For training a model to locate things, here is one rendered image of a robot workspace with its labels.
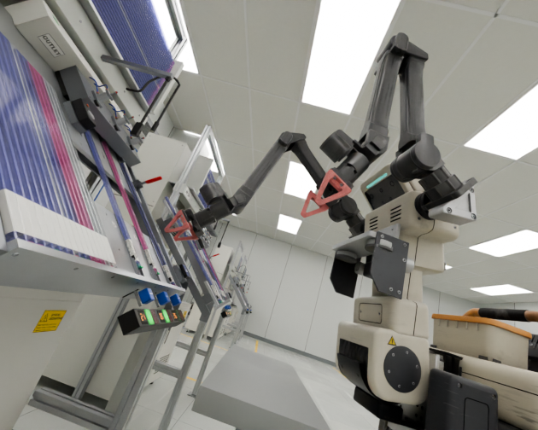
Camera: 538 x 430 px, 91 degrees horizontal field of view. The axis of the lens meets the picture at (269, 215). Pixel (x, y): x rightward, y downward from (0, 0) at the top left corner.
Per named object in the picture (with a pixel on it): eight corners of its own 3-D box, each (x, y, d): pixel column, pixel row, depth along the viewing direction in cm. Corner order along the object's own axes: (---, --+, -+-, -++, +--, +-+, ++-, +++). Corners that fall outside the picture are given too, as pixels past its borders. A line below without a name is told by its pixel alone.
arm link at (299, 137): (302, 124, 116) (292, 139, 124) (279, 131, 109) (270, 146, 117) (360, 209, 109) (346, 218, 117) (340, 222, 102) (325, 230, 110)
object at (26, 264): (166, 302, 88) (186, 292, 90) (-57, 281, 26) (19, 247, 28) (165, 299, 89) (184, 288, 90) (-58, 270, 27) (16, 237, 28)
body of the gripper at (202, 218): (184, 210, 84) (206, 200, 86) (192, 221, 94) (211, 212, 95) (193, 227, 82) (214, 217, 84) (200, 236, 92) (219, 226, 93)
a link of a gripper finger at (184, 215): (158, 219, 81) (186, 206, 83) (166, 227, 87) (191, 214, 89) (166, 238, 79) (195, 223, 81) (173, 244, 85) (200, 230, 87)
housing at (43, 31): (103, 152, 108) (137, 138, 110) (-14, 32, 62) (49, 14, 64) (98, 137, 110) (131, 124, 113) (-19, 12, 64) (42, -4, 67)
